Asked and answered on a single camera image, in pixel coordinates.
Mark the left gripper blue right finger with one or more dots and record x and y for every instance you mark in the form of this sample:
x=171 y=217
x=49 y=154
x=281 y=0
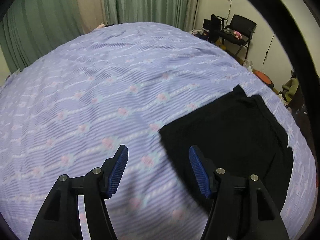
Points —
x=203 y=169

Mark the black pants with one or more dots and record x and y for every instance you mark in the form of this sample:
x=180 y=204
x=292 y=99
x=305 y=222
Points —
x=239 y=134

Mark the green curtain left panel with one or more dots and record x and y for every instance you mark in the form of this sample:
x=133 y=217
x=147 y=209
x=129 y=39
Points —
x=32 y=28

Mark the green curtain panel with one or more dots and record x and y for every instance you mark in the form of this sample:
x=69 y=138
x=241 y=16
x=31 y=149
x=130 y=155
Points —
x=32 y=28
x=178 y=13

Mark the beige sheer curtain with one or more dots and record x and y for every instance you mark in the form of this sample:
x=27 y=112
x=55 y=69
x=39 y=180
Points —
x=92 y=13

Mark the black folding chair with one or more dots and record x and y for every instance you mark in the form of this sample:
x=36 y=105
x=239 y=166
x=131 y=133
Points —
x=238 y=32

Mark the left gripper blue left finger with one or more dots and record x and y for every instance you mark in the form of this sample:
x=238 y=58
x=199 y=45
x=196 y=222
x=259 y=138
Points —
x=113 y=169

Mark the green curtain right panel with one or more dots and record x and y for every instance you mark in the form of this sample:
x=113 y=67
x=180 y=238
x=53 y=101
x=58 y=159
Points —
x=178 y=13

